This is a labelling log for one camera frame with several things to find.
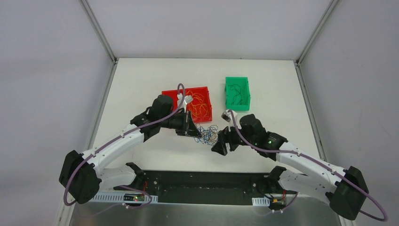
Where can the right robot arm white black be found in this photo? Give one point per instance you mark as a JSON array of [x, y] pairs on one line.
[[344, 190]]

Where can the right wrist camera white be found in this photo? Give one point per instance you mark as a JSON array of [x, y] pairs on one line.
[[228, 115]]

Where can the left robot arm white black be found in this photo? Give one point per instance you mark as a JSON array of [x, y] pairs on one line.
[[84, 174]]

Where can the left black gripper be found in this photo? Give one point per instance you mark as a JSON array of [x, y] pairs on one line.
[[186, 124]]

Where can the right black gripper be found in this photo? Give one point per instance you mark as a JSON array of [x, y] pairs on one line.
[[229, 140]]

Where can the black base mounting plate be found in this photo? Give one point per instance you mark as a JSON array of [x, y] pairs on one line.
[[220, 188]]

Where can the green plastic bin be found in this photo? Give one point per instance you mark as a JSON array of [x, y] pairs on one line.
[[237, 93]]

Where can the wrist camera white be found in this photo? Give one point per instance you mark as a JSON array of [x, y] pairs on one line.
[[182, 102], [228, 115]]

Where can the red two-compartment plastic bin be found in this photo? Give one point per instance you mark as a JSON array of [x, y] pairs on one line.
[[200, 107]]

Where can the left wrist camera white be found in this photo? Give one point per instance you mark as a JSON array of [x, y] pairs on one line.
[[182, 102]]

